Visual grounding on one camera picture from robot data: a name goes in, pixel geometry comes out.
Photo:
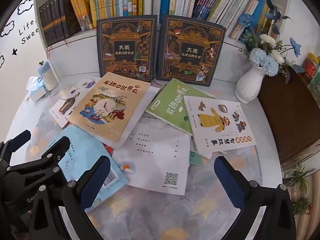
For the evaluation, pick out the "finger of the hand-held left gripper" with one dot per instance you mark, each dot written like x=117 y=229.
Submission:
x=18 y=138
x=56 y=147

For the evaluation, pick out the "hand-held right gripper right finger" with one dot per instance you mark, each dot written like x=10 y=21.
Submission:
x=228 y=182

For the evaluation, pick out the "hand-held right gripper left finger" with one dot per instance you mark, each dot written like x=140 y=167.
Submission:
x=96 y=182

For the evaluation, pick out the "light blue cover book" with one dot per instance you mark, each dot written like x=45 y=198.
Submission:
x=82 y=150

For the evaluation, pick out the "white book yellow-robed figure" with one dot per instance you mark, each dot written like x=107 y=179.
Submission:
x=217 y=125

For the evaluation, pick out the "tan illustrated paperback book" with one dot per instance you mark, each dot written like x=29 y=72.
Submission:
x=107 y=110

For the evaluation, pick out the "light green cover book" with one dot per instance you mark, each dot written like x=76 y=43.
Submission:
x=170 y=105

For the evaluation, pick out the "colourful upright books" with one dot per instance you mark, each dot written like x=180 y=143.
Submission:
x=312 y=67

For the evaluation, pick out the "row of shelf books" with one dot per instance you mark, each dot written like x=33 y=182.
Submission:
x=105 y=2
x=212 y=2

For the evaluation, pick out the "red cover book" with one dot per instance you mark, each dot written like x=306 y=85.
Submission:
x=108 y=148

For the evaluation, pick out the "fan-print table mat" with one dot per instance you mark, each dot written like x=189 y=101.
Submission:
x=200 y=205

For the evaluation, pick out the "white book dark-robed figure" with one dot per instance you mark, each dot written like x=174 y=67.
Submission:
x=67 y=102

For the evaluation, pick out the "blue tissue pack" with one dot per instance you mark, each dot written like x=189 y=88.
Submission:
x=37 y=91

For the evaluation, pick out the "open white booklet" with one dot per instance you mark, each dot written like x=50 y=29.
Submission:
x=155 y=155

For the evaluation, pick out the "white bottle blue lid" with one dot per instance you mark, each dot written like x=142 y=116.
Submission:
x=50 y=77

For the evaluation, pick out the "green potted plant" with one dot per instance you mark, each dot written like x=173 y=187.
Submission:
x=298 y=177

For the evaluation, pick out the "brown wooden cabinet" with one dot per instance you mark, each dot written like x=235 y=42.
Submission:
x=287 y=117

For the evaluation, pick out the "white ribbed vase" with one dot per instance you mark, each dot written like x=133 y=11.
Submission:
x=250 y=85

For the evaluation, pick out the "dark ornate encyclopedia book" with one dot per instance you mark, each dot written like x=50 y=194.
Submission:
x=190 y=52
x=126 y=50

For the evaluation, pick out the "black star wall decal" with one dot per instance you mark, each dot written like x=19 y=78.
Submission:
x=14 y=52

